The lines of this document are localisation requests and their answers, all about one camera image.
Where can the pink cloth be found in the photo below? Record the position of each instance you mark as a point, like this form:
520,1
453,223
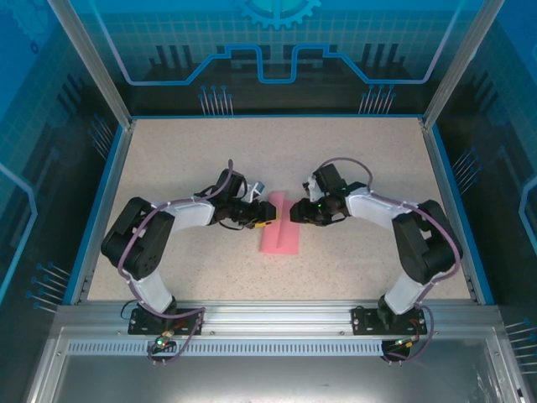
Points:
289,239

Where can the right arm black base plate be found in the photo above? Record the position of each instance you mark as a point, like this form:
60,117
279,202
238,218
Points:
361,323

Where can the aluminium frame post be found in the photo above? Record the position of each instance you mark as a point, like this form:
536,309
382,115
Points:
454,63
100,71

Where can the metal tray panel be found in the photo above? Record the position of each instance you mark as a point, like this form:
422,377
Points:
251,378

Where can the blue printed enclosure panel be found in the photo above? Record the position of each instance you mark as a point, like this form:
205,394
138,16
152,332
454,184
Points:
268,42
503,168
42,168

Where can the aluminium side rail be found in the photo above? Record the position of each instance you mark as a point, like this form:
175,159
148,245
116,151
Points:
446,176
105,210

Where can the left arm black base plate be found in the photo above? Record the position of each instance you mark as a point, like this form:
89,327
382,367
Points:
138,327

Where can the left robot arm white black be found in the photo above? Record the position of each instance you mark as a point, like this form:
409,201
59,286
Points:
189,216

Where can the aluminium mounting rail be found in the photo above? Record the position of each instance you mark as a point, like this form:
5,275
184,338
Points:
272,315

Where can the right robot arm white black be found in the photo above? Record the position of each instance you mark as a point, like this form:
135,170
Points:
369,210

